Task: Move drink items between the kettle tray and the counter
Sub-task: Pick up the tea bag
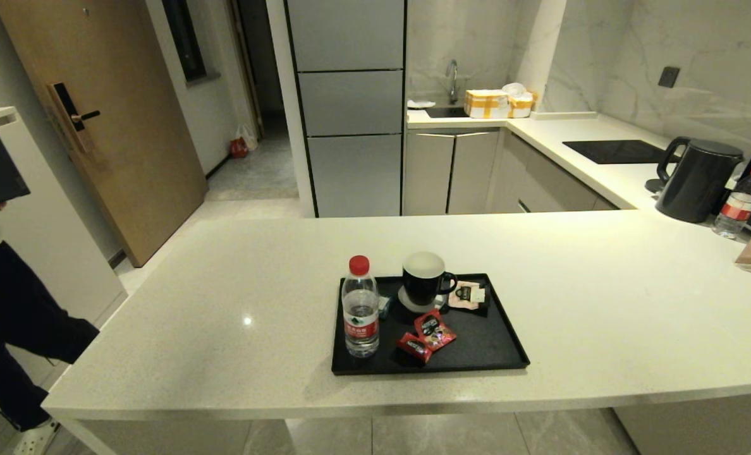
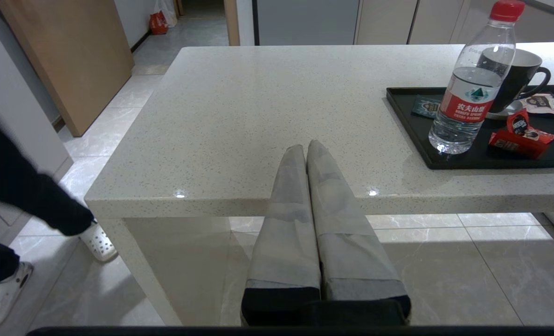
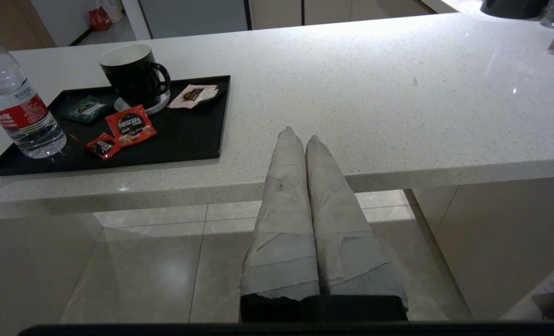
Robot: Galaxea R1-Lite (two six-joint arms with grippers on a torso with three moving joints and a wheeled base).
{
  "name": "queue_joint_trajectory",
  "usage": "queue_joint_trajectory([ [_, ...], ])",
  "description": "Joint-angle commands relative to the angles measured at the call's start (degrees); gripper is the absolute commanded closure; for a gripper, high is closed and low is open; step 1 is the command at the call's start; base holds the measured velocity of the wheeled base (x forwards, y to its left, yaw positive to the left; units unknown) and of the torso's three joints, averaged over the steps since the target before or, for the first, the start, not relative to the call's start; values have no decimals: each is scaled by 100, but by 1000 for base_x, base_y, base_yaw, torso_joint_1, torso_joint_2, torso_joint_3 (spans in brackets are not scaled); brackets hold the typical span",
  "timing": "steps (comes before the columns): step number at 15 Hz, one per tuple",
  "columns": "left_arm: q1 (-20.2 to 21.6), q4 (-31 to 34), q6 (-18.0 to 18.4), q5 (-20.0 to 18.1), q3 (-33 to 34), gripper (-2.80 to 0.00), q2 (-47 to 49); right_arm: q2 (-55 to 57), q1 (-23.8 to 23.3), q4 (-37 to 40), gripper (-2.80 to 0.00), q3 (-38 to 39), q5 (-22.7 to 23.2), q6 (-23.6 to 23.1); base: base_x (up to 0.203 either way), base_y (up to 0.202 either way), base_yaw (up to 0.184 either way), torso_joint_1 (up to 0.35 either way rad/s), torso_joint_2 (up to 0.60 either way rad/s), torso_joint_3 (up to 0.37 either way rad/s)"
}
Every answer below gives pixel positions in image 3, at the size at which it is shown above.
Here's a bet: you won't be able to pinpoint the dark green tea sachet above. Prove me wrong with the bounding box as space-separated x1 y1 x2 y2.
62 95 115 125

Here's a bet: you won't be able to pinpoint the black rectangular serving tray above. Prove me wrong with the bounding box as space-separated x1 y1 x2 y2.
0 75 231 176

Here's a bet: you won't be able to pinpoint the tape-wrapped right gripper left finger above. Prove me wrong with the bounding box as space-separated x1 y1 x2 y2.
240 126 321 300

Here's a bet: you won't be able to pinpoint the red plastic bag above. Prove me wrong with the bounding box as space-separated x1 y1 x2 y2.
89 7 113 32

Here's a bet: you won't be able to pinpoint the pink tea sachet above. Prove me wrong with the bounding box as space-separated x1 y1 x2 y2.
167 84 226 110

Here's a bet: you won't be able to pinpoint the black mug white inside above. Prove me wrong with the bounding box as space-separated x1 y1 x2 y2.
98 44 172 108

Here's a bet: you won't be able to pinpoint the black electric kettle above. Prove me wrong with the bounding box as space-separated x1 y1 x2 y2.
480 0 549 20

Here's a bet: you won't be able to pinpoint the grey lower kitchen cabinets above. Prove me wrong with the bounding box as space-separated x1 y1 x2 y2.
249 0 436 26

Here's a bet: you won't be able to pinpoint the brown wooden door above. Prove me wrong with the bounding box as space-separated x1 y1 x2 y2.
0 0 56 51

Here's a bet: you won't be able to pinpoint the white round coaster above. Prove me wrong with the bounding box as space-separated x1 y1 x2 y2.
114 89 171 116

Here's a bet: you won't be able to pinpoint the large red Nescafe sachet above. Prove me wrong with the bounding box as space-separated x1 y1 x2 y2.
105 105 158 148

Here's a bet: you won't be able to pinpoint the white plastic shopping bag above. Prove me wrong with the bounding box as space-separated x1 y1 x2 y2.
101 0 125 23

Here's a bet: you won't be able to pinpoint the small red Nescafe sachet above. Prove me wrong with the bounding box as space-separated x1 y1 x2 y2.
86 133 120 161

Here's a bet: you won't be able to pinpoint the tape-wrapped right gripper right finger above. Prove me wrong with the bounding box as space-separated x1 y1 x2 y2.
305 134 409 311

